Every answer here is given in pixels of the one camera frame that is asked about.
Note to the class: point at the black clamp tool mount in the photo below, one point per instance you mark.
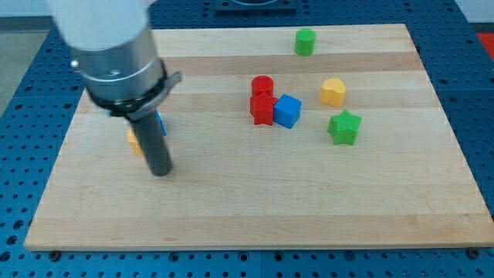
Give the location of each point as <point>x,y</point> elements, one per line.
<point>138,107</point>

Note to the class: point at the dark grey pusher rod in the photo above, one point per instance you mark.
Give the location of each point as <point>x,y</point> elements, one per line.
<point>153,145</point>

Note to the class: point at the blue triangle block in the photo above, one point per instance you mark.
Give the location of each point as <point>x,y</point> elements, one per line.
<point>160,122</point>

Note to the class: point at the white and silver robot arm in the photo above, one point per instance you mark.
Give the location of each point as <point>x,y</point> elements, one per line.
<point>113,48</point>

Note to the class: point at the red star block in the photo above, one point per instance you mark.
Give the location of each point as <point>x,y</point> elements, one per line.
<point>262,108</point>

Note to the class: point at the green star block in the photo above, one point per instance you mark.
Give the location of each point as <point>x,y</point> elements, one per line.
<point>344,127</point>

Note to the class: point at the yellow block behind rod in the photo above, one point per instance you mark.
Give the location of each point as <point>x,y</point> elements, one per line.
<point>133,142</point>

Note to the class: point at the red cylinder block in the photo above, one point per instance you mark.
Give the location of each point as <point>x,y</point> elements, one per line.
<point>262,84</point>

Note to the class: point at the blue cube block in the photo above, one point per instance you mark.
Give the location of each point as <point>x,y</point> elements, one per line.
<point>287,111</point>

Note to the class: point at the green cylinder block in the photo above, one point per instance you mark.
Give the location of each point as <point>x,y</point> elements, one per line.
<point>305,42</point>

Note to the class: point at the light wooden board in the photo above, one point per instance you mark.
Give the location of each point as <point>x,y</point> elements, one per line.
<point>405,182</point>

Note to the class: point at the yellow heart block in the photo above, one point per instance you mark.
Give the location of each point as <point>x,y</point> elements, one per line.
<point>332,92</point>

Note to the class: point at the dark blue base plate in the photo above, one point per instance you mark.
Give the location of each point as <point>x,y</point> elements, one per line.
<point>231,6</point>

